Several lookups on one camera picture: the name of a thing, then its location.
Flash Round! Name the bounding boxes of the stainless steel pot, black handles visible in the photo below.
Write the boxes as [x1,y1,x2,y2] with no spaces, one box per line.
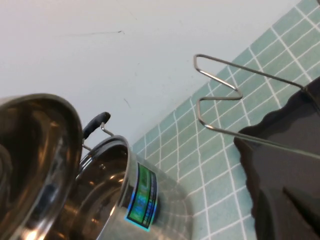
[63,111,195,240]

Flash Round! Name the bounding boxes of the black lid rack with wire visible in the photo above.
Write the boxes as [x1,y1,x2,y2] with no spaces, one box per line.
[192,53,320,240]

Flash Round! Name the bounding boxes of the stainless steel pot lid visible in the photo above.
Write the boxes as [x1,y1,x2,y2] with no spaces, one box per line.
[0,93,84,240]

